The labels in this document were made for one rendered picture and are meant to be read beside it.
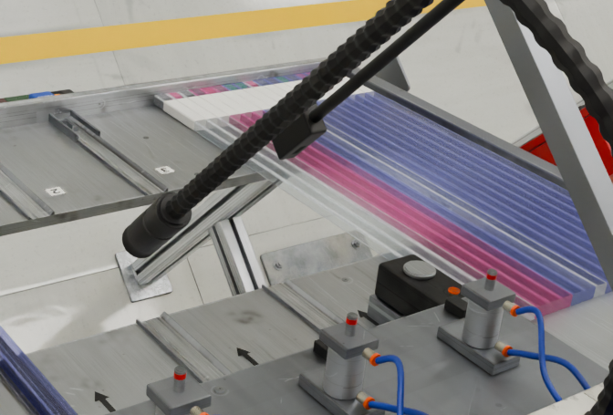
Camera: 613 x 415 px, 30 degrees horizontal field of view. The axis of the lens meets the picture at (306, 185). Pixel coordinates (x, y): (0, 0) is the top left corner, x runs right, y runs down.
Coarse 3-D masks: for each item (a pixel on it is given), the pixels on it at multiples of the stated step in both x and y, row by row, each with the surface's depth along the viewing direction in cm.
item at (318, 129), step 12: (312, 108) 74; (300, 120) 74; (288, 132) 75; (300, 132) 74; (312, 132) 73; (324, 132) 74; (276, 144) 77; (288, 144) 75; (300, 144) 75; (288, 156) 76
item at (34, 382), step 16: (0, 336) 76; (0, 352) 75; (16, 352) 75; (16, 368) 73; (32, 368) 73; (16, 384) 73; (32, 384) 72; (48, 384) 72; (32, 400) 71; (48, 400) 70; (64, 400) 71
